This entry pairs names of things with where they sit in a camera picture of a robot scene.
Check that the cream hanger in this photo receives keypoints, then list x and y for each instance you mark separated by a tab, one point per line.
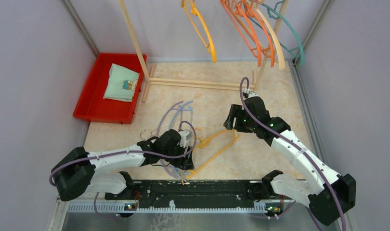
273	51

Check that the grey cable duct rail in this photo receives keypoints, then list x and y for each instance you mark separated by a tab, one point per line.
103	206

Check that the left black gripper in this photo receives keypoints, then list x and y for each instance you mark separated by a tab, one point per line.
185	163

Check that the light green cloth pouch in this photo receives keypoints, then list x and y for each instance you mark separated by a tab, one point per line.
122	84

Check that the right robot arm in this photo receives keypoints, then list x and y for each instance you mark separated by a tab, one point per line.
327	194

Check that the purple hanger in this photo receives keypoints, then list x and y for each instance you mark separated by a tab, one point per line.
145	134

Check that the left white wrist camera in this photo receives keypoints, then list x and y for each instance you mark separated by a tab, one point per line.
185	135

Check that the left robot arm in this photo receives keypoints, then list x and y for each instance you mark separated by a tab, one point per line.
82	172

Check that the red plastic tray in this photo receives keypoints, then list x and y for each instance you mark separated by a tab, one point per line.
92	107

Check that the teal hanger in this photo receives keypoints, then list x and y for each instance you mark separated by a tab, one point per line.
296	52

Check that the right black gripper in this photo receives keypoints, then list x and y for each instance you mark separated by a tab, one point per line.
236	111

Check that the yellow hanger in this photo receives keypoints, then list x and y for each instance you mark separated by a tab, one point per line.
208	149
200	27

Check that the wooden hanger rack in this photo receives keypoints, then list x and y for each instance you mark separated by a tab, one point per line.
194	83

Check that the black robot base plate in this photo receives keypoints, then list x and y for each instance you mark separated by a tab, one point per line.
203	194

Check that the orange hanger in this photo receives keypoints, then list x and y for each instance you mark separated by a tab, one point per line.
244	27
240	2

